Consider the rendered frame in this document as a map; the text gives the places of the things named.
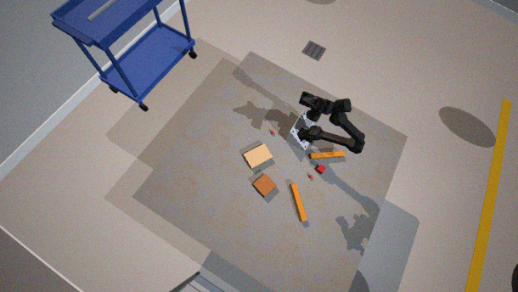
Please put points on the red square block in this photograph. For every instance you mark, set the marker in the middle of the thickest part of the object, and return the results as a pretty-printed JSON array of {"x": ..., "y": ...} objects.
[{"x": 321, "y": 169}]

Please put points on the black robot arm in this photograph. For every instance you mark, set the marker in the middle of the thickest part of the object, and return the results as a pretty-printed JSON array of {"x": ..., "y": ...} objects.
[{"x": 338, "y": 117}]

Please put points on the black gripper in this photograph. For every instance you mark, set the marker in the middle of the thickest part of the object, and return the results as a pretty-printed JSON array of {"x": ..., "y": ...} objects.
[{"x": 316, "y": 102}]

